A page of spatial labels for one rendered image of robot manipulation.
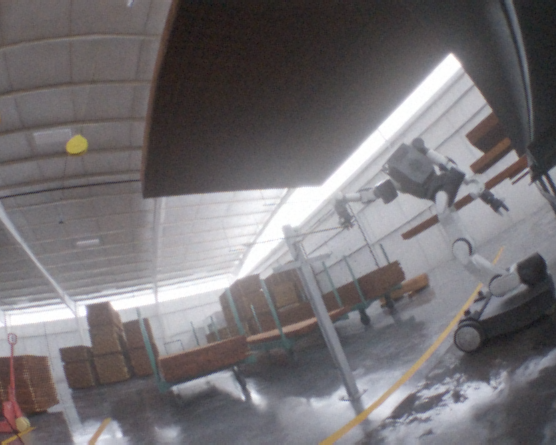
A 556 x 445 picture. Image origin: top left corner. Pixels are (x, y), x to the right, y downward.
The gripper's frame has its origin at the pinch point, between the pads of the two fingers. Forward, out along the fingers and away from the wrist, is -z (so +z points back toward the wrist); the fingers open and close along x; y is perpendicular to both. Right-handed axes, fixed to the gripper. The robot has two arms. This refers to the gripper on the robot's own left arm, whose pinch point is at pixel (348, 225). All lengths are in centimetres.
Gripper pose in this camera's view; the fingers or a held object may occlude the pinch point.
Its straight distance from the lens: 195.5
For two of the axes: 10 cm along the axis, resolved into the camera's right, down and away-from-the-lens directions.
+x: -4.4, 4.7, 7.6
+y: -8.3, 1.1, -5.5
